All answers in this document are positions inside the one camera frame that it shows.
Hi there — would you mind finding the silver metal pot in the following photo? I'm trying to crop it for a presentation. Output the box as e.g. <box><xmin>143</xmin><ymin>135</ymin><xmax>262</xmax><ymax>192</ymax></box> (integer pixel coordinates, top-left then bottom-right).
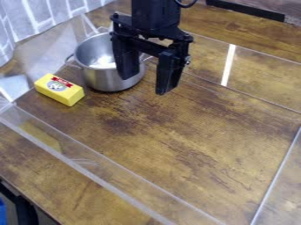
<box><xmin>64</xmin><ymin>33</ymin><xmax>146</xmax><ymax>92</ymax></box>

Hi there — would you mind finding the clear acrylic tray wall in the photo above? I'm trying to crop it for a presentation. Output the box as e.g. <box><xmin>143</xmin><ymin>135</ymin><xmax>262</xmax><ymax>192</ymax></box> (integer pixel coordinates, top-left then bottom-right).
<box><xmin>0</xmin><ymin>11</ymin><xmax>301</xmax><ymax>225</ymax></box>

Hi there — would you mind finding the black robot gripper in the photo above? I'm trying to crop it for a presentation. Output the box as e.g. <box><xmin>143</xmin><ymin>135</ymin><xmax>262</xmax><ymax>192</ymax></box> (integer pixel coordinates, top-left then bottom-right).
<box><xmin>111</xmin><ymin>0</ymin><xmax>194</xmax><ymax>95</ymax></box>

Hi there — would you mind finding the white object inside pot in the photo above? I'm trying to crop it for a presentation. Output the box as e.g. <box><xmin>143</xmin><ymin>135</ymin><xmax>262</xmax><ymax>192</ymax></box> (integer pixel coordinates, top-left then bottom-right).
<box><xmin>91</xmin><ymin>55</ymin><xmax>115</xmax><ymax>69</ymax></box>

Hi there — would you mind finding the blue object under table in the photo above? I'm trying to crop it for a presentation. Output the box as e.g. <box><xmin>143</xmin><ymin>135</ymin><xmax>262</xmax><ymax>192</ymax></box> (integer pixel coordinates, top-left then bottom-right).
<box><xmin>0</xmin><ymin>198</ymin><xmax>7</xmax><ymax>225</ymax></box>

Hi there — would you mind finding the yellow butter block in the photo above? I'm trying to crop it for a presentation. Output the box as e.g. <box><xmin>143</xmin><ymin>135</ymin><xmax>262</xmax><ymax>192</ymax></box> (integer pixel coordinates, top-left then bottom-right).
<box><xmin>33</xmin><ymin>74</ymin><xmax>84</xmax><ymax>106</ymax></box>

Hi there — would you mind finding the white patterned curtain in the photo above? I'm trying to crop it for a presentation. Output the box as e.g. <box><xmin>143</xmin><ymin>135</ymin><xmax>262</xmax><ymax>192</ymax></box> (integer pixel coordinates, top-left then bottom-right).
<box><xmin>0</xmin><ymin>0</ymin><xmax>114</xmax><ymax>67</ymax></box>

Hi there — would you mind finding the black cable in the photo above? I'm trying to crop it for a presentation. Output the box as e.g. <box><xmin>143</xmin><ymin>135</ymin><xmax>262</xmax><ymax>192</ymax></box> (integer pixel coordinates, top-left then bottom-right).
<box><xmin>172</xmin><ymin>0</ymin><xmax>199</xmax><ymax>9</ymax></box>

